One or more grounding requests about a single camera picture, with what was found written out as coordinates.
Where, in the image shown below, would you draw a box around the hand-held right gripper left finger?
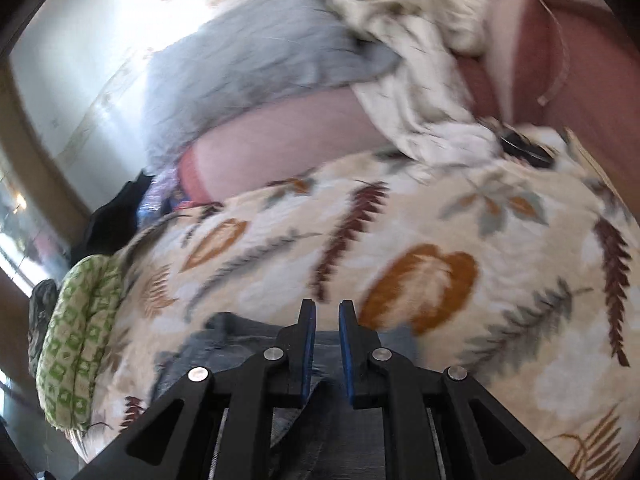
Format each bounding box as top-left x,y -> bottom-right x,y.
72,298 -> 317,480

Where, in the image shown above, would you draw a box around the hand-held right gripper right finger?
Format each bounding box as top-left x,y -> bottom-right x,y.
338,299 -> 577,480

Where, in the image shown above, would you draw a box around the blue washed denim pants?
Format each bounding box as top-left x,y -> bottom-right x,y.
152,311 -> 420,480

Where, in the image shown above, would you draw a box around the leaf printed cream blanket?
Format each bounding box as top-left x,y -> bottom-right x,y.
75,127 -> 640,480

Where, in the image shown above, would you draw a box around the pink and red upholstered sofa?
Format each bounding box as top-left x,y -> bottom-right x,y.
177,0 -> 640,201

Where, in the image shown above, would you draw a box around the purple plastic bag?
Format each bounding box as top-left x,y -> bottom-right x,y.
137,167 -> 206,228

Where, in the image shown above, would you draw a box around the green patterned rolled quilt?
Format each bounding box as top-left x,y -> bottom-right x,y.
37,255 -> 126,431

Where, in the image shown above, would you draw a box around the black clothing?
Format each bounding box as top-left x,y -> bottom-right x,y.
81,171 -> 153,261

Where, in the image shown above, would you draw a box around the dark camouflage cloth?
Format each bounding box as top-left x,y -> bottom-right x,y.
27,279 -> 60,378

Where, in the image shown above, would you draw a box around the small black object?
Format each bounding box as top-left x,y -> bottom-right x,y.
492,120 -> 556,167

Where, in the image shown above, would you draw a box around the grey quilted pillow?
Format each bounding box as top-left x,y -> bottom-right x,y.
140,0 -> 403,176

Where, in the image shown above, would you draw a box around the white floral crumpled cloth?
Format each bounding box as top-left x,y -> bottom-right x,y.
327,0 -> 506,167

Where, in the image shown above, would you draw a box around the stained glass door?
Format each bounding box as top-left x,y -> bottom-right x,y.
0,155 -> 56,291

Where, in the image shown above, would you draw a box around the white cable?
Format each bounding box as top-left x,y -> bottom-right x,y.
530,0 -> 568,107

